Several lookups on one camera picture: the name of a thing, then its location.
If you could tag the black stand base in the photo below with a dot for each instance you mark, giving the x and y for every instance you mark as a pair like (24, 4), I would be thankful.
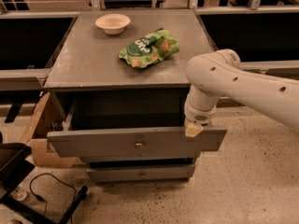
(13, 169)

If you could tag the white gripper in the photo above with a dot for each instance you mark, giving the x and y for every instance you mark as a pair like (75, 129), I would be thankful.
(198, 117)

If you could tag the white bowl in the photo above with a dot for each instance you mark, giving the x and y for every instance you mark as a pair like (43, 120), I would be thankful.
(113, 24)

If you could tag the grey top drawer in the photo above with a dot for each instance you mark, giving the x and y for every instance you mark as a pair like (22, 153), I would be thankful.
(133, 144)

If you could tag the grey bottom drawer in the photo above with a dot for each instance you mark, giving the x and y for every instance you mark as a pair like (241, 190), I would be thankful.
(141, 173)

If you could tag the brown cardboard box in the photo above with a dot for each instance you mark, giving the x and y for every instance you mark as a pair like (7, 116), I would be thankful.
(45, 119)

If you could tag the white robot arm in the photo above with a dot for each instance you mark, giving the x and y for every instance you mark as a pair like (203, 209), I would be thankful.
(216, 74)

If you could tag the grey drawer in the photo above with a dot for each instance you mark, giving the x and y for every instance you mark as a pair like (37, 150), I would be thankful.
(141, 173)
(133, 144)

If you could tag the grey drawer cabinet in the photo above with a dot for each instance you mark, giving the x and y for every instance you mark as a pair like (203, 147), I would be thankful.
(107, 93)

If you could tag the green chip bag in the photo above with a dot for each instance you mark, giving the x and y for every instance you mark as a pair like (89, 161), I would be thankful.
(150, 49)

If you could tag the metal railing frame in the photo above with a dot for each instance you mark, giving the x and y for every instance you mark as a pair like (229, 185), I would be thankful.
(260, 37)

